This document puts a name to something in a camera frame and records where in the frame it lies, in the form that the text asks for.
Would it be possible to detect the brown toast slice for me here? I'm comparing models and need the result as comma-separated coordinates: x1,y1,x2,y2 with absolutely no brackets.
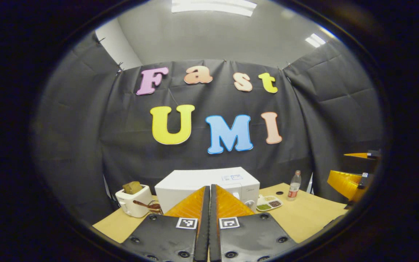
123,181,143,194

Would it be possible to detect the large ceiling light panel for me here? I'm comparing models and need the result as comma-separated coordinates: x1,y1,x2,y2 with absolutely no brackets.
171,0,258,17

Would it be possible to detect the white toaster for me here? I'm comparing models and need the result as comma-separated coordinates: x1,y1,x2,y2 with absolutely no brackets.
115,184,154,218

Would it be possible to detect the white microwave oven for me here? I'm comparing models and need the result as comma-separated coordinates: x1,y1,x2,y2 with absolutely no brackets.
154,167,260,215

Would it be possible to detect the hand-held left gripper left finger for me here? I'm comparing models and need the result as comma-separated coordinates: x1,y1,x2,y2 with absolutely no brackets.
120,186,210,262

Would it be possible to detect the clear bottle with red label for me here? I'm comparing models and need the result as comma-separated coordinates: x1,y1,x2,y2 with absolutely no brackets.
287,170,302,201

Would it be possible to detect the small ceiling light panel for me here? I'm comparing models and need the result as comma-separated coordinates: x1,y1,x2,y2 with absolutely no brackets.
305,33,326,48

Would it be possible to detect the divided white dish of beans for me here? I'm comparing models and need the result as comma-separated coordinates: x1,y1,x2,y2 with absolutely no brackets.
256,195,283,212

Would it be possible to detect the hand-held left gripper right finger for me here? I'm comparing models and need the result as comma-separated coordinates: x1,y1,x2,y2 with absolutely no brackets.
209,184,299,262

